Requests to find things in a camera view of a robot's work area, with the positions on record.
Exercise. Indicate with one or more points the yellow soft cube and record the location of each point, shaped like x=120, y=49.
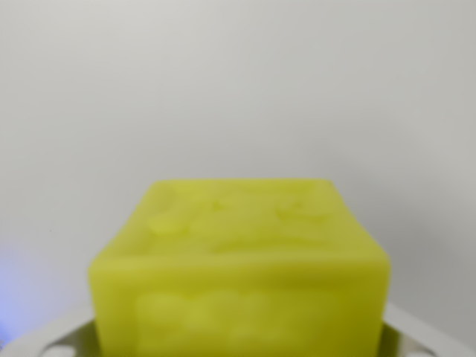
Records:
x=238, y=275

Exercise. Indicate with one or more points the black grey gripper right finger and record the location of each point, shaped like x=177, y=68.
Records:
x=427, y=338

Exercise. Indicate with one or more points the black grey gripper left finger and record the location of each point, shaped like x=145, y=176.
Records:
x=48, y=340

